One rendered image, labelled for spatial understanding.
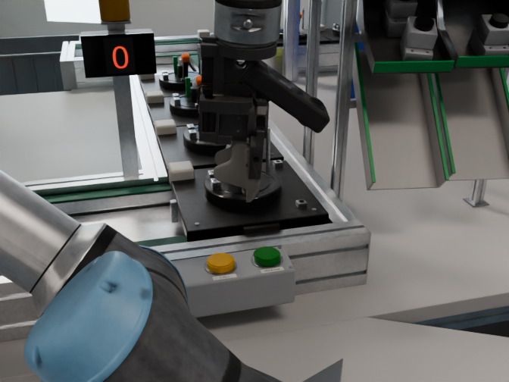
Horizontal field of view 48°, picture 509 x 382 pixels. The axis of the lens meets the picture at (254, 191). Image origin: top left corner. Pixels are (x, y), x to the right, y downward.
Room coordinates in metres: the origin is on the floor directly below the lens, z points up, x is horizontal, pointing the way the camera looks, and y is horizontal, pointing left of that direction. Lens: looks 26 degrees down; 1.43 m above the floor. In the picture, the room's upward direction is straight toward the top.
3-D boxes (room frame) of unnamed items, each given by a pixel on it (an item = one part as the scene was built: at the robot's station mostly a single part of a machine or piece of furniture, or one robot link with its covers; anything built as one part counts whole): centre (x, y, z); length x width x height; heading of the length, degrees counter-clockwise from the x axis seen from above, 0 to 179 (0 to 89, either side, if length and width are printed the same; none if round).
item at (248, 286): (0.71, 0.05, 0.93); 0.21 x 0.07 x 0.06; 105
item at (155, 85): (1.66, 0.21, 1.01); 0.24 x 0.24 x 0.13; 15
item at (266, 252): (0.73, -0.02, 0.96); 0.04 x 0.04 x 0.02
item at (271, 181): (0.94, 0.02, 0.98); 0.14 x 0.14 x 0.02
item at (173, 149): (1.19, 0.09, 1.01); 0.24 x 0.24 x 0.13; 15
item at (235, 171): (0.67, 0.02, 1.13); 0.06 x 0.03 x 0.09; 91
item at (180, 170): (1.01, 0.14, 0.97); 0.05 x 0.05 x 0.04; 15
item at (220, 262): (0.71, 0.05, 0.96); 0.04 x 0.04 x 0.02
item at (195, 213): (0.94, 0.02, 0.96); 0.24 x 0.24 x 0.02; 15
